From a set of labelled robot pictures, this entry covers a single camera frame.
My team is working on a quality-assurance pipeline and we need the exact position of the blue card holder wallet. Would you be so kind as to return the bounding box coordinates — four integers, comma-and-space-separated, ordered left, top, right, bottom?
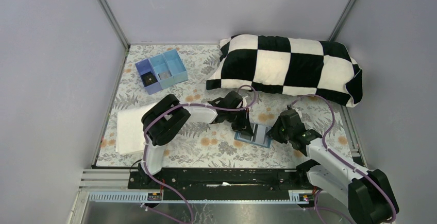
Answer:
234, 123, 272, 148

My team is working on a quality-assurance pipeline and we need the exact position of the black and white checkered pillow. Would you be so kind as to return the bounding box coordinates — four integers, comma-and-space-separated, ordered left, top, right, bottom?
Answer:
206, 34, 363, 108

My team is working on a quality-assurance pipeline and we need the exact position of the black VIP credit card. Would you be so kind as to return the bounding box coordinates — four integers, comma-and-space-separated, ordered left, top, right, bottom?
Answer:
141, 72, 158, 87

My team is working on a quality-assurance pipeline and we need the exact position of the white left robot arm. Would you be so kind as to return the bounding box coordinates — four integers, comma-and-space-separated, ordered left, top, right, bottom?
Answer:
141, 91, 254, 176

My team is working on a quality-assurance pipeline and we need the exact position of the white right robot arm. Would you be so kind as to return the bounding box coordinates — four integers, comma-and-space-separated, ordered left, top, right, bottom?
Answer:
267, 109, 399, 223

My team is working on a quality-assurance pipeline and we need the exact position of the floral patterned table mat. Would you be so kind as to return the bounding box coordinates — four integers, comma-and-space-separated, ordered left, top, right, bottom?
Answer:
95, 45, 351, 168

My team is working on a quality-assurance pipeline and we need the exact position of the blue compartment organizer box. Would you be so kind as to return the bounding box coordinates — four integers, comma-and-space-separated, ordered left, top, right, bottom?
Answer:
135, 49, 188, 95

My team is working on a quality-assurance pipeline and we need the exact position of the white folded towel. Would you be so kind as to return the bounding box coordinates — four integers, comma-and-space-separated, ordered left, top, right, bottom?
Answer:
115, 102, 156, 155

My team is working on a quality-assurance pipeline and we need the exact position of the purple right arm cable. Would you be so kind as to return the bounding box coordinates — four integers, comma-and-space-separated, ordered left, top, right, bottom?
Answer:
287, 94, 398, 221

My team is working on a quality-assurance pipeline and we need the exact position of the perforated metal cable tray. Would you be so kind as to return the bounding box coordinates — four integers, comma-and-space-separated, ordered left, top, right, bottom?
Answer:
89, 188, 309, 204

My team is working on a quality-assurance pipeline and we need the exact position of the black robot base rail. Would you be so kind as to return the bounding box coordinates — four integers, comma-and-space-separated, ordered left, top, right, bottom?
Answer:
128, 167, 315, 197

